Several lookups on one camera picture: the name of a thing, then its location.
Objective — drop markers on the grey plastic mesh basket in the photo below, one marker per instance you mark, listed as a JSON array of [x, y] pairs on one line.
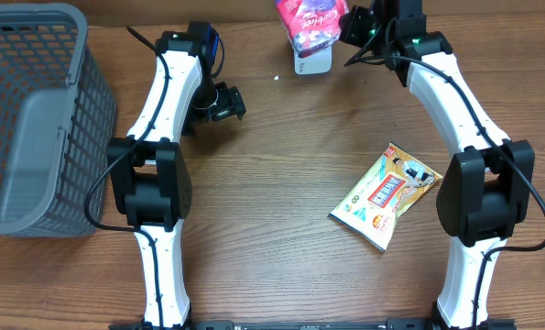
[[57, 113]]

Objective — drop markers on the red purple tissue pack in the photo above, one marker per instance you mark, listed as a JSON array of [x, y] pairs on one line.
[[312, 25]]

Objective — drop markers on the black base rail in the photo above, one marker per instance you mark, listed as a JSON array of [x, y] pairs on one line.
[[345, 325]]

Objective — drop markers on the white barcode scanner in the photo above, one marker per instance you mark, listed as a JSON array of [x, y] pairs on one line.
[[315, 60]]

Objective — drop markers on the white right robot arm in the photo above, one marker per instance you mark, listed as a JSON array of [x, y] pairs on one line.
[[486, 189]]

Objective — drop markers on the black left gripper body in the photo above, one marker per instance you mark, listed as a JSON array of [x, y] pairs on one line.
[[224, 104]]

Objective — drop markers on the yellow snack bag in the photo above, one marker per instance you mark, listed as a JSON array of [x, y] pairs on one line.
[[388, 189]]

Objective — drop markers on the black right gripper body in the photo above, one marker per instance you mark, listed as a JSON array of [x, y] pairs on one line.
[[359, 26]]

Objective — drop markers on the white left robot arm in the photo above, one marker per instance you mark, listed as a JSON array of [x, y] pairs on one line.
[[151, 183]]

